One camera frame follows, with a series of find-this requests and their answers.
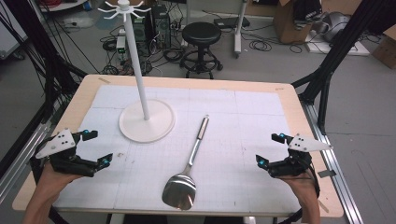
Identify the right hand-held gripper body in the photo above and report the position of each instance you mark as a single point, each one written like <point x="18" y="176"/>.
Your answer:
<point x="292" y="165"/>

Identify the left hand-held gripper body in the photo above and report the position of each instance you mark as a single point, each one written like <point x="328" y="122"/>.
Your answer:
<point x="62" y="157"/>

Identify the metal spatula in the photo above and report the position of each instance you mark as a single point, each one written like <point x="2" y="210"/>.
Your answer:
<point x="180" y="189"/>

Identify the person's right hand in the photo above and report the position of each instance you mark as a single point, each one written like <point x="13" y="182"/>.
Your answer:
<point x="303" y="186"/>

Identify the person's left hand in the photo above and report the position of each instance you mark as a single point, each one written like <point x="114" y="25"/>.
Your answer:
<point x="53" y="183"/>

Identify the white grid mat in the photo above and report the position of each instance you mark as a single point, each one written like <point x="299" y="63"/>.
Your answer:
<point x="236" y="140"/>

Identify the dark tape strip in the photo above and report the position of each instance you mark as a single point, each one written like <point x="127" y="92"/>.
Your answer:
<point x="327" y="173"/>

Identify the white hanging rack stand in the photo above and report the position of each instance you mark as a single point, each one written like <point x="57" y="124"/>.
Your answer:
<point x="146" y="124"/>

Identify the small white box device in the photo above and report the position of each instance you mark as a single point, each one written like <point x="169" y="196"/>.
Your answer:
<point x="121" y="42"/>

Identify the white floor board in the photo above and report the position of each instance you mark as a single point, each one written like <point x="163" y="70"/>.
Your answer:
<point x="342" y="49"/>

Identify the large open cardboard box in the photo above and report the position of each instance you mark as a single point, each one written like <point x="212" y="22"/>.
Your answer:
<point x="291" y="28"/>

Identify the white metal stand leg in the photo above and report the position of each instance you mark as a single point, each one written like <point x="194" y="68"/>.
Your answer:
<point x="239" y="31"/>

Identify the grey rounded device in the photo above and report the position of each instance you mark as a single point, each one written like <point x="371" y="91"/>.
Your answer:
<point x="334" y="26"/>

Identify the flat black device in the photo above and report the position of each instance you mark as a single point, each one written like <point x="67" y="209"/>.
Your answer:
<point x="232" y="22"/>

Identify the black round stool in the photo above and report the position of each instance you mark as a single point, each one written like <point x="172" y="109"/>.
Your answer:
<point x="201" y="34"/>

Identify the black computer tower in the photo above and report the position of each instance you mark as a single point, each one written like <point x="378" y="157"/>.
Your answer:
<point x="160" y="26"/>

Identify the white round table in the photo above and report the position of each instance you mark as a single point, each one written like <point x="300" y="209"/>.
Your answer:
<point x="59" y="3"/>

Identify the small cardboard box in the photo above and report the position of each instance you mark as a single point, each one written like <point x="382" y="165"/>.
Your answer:
<point x="386" y="46"/>

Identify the aluminium rail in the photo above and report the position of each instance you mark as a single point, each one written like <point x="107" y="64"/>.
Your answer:
<point x="339" y="174"/>
<point x="21" y="158"/>

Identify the black frame stand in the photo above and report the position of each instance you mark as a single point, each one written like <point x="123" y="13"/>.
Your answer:
<point x="49" y="62"/>
<point x="330" y="62"/>

